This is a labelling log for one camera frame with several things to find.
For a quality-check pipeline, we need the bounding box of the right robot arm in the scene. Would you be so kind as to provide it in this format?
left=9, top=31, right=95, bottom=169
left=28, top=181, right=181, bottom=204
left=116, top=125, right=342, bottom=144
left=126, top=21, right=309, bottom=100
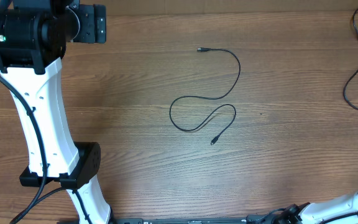
left=273, top=192, right=358, bottom=224

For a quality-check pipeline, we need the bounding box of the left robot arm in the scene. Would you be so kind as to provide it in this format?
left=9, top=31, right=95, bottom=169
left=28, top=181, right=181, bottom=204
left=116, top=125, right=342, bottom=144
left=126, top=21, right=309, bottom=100
left=0, top=0, right=114, bottom=223

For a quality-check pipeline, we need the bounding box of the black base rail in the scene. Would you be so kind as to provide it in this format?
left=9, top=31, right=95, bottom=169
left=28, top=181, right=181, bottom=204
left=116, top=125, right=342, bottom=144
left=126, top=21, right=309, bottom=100
left=57, top=214, right=334, bottom=224

